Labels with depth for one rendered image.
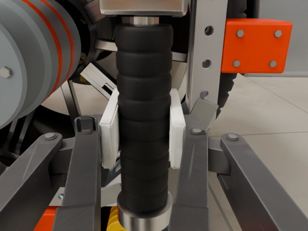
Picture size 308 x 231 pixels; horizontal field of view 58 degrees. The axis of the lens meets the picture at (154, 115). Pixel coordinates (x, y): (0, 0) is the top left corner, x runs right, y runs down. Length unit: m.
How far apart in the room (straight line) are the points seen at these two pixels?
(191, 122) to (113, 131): 0.05
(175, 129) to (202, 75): 0.25
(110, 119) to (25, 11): 0.18
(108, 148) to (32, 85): 0.14
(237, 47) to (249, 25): 0.03
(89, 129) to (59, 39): 0.20
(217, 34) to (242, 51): 0.04
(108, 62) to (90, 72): 0.26
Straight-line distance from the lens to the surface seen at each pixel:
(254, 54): 0.41
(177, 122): 0.16
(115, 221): 0.54
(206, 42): 0.39
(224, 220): 1.37
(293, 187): 1.70
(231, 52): 0.40
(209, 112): 0.42
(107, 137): 0.16
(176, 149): 0.16
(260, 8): 0.68
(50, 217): 0.54
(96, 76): 0.51
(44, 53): 0.31
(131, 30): 0.16
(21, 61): 0.27
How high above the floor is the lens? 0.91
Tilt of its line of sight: 22 degrees down
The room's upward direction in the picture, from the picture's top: 1 degrees clockwise
